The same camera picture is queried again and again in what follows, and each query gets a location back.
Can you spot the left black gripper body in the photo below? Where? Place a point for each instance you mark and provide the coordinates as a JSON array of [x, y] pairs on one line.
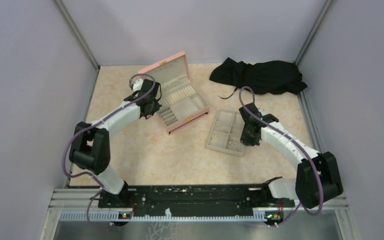
[[156, 105]]

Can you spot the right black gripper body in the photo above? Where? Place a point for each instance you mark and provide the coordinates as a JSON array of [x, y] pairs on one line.
[[246, 137]]

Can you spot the grey divided drawer tray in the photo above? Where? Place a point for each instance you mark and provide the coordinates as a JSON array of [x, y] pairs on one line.
[[227, 126]]

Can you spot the pink jewelry box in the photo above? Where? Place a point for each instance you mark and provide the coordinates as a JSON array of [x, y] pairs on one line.
[[181, 101]]

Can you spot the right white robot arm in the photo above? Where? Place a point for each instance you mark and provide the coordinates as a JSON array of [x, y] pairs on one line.
[[317, 174]]

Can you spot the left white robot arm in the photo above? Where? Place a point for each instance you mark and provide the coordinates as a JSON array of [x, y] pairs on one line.
[[89, 148]]

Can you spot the black cloth bag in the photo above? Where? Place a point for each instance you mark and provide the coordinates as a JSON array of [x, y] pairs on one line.
[[275, 77]]

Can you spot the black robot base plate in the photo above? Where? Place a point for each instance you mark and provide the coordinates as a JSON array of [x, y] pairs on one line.
[[202, 200]]

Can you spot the white cable duct strip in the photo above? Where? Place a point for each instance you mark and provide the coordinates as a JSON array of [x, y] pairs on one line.
[[122, 216]]

